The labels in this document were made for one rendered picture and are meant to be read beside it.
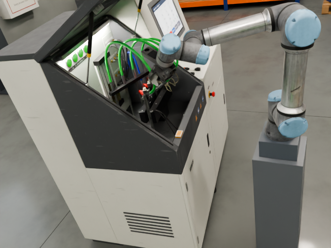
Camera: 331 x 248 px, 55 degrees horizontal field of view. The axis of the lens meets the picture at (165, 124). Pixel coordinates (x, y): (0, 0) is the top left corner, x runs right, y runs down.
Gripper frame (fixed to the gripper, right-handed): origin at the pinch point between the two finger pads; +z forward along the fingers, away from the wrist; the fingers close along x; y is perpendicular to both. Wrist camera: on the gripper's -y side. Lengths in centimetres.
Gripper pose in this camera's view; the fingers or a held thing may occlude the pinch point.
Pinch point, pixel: (155, 76)
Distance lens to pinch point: 152.1
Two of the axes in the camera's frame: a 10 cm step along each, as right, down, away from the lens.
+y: 6.7, 7.3, -0.9
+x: 7.2, -6.3, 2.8
